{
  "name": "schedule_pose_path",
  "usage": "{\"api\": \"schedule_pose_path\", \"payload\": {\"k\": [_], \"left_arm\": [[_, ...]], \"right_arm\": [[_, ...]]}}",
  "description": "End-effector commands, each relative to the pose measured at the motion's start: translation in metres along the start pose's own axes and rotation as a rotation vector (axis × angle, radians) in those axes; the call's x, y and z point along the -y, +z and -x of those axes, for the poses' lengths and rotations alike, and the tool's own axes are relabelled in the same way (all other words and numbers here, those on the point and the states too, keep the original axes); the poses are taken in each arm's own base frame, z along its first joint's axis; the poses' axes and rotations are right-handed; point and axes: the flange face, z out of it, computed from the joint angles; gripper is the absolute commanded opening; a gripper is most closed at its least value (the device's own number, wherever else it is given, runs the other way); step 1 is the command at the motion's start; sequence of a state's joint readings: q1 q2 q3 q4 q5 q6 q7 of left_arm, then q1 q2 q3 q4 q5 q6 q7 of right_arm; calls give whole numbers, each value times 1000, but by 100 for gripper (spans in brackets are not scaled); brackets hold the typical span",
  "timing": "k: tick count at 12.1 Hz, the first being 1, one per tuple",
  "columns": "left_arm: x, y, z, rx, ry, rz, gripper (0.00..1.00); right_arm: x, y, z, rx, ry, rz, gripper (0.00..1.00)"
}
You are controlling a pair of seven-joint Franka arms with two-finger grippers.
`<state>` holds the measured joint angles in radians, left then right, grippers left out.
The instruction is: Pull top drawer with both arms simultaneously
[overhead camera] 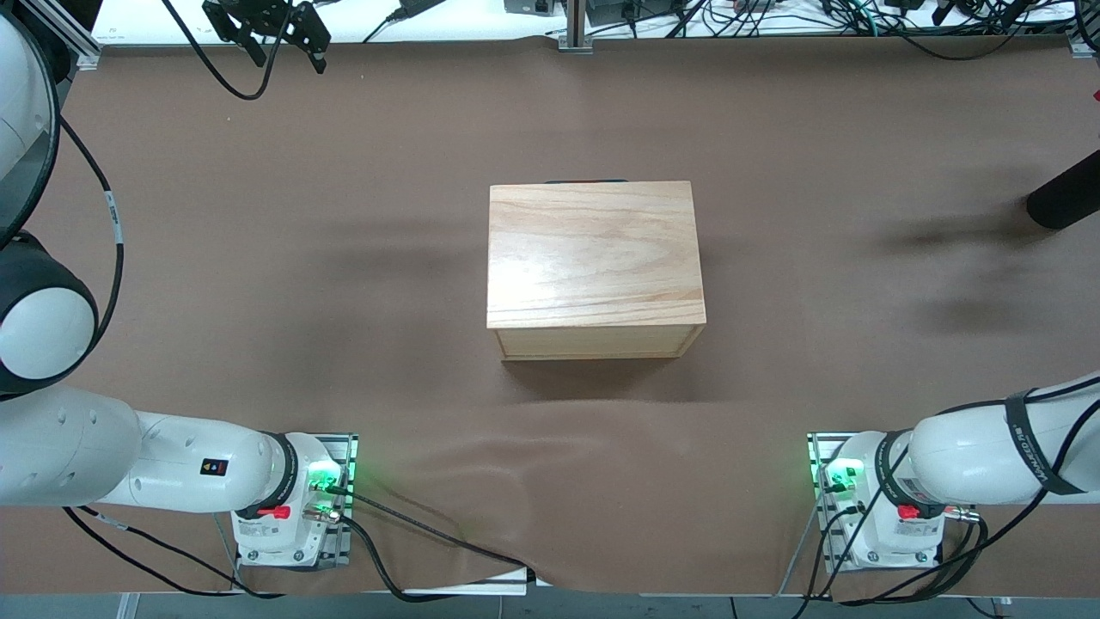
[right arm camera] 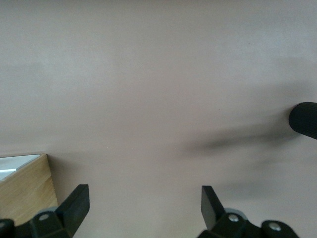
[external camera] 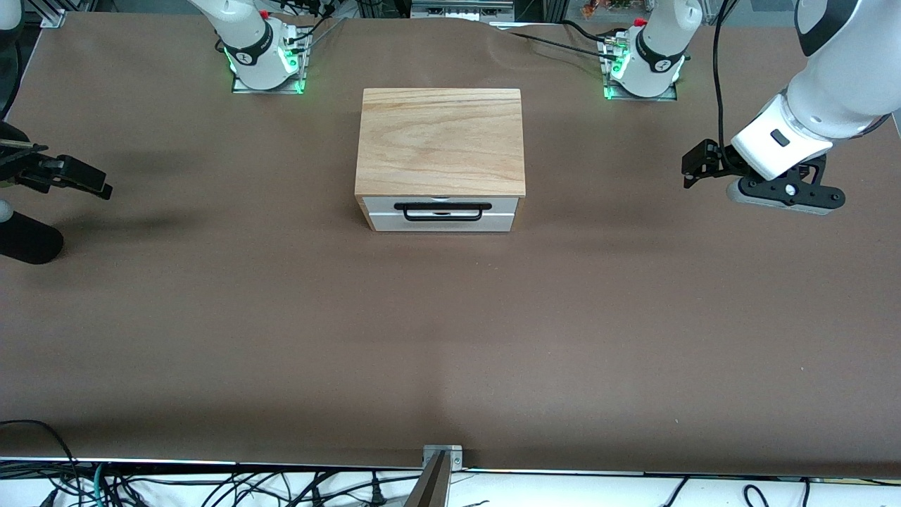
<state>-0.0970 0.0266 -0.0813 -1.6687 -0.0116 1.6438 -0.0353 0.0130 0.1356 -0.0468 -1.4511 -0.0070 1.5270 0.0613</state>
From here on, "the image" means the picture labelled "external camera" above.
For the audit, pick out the grey metal camera mount bracket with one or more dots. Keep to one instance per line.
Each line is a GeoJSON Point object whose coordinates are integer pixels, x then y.
{"type": "Point", "coordinates": [441, 454]}

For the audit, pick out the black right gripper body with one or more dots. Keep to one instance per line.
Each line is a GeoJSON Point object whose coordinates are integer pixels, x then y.
{"type": "Point", "coordinates": [28, 166]}

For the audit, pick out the grey electronics box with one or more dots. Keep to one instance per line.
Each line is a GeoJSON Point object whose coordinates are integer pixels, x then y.
{"type": "Point", "coordinates": [461, 10]}

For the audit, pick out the aluminium profile frame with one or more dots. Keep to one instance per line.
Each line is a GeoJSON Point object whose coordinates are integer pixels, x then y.
{"type": "Point", "coordinates": [55, 19]}

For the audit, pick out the wooden drawer cabinet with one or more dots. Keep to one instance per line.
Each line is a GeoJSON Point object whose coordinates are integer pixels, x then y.
{"type": "Point", "coordinates": [440, 141]}

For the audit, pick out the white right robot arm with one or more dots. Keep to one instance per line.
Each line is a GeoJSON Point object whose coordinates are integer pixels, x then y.
{"type": "Point", "coordinates": [250, 42]}

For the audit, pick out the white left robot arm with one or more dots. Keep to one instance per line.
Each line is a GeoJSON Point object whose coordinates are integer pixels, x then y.
{"type": "Point", "coordinates": [845, 91]}

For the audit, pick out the brown table cover sheet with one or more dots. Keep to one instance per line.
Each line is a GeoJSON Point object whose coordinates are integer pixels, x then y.
{"type": "Point", "coordinates": [211, 317]}

